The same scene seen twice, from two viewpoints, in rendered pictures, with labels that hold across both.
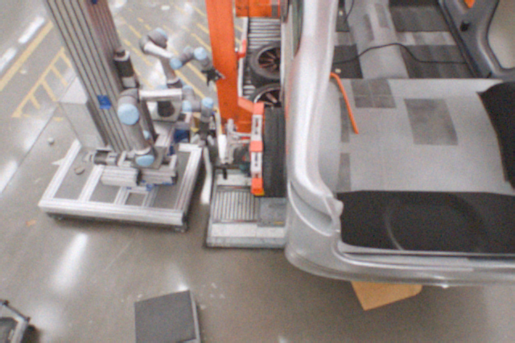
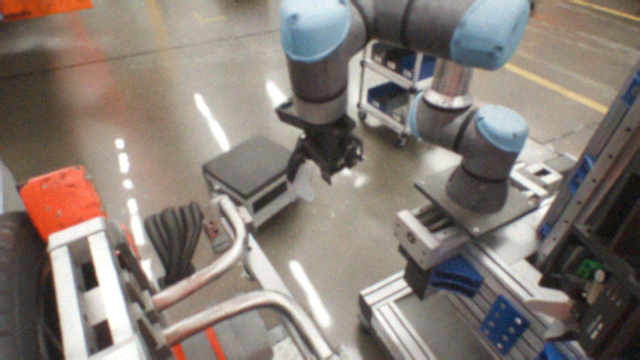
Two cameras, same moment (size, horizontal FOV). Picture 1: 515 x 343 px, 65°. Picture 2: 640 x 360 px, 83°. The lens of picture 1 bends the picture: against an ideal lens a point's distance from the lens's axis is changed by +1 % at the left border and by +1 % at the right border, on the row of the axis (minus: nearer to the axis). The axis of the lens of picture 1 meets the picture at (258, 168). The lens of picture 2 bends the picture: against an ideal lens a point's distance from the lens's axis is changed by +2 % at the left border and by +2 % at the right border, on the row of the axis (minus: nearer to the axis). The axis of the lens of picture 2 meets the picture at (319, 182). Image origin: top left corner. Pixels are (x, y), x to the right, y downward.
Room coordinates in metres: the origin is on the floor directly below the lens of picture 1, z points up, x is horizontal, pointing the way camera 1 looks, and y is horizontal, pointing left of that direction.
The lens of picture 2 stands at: (2.30, 0.08, 1.47)
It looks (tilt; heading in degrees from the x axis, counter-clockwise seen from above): 42 degrees down; 144
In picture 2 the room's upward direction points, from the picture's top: straight up
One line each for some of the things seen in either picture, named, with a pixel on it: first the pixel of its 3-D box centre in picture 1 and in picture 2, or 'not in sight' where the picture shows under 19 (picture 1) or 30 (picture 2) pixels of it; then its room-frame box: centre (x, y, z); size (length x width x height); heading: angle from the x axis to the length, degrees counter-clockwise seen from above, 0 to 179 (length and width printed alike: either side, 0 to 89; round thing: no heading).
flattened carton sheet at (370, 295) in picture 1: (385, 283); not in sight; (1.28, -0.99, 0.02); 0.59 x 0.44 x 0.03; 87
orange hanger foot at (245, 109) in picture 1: (269, 115); not in sight; (2.52, -0.10, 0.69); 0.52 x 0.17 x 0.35; 87
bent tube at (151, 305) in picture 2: (239, 145); (187, 235); (1.87, 0.13, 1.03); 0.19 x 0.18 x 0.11; 87
